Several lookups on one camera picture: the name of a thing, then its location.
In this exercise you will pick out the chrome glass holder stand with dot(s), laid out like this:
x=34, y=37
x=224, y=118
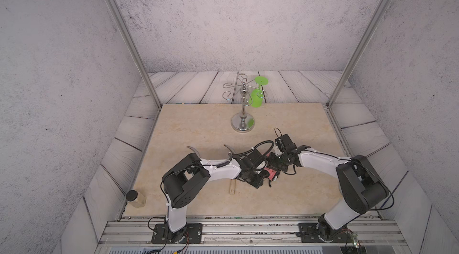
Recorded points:
x=243, y=121

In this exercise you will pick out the left small sickle wooden handle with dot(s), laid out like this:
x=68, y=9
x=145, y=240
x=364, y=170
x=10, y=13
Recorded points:
x=194, y=151

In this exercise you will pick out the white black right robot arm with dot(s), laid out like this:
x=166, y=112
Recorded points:
x=359, y=183

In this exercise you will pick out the small sickle wooden handle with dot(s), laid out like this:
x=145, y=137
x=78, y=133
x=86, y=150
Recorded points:
x=232, y=169
x=194, y=151

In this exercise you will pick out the aluminium mounting rail base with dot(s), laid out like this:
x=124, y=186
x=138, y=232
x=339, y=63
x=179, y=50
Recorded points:
x=368, y=231

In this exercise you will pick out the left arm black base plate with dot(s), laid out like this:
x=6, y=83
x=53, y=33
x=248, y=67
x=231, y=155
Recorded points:
x=175, y=233

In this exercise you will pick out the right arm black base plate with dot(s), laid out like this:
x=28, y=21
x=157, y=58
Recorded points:
x=317, y=233

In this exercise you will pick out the aluminium frame post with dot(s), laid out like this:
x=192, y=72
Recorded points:
x=377, y=15
x=128, y=40

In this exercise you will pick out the small jar with black lid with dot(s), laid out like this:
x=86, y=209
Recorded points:
x=135, y=198

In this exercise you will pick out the right aluminium frame post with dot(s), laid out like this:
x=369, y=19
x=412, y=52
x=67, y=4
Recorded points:
x=377, y=15

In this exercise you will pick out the pink fluffy rag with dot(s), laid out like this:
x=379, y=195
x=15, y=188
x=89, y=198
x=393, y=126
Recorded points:
x=270, y=173

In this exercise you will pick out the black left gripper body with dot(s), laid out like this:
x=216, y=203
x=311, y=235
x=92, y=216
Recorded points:
x=254, y=178

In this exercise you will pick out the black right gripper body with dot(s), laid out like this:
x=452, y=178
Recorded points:
x=278, y=161

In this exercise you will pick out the green plastic goblet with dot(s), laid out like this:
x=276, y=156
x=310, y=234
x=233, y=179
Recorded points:
x=257, y=94

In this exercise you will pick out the middle small sickle wooden handle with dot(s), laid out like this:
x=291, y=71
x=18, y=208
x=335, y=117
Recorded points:
x=232, y=169

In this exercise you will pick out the left aluminium frame post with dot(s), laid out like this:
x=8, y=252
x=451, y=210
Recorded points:
x=128, y=40

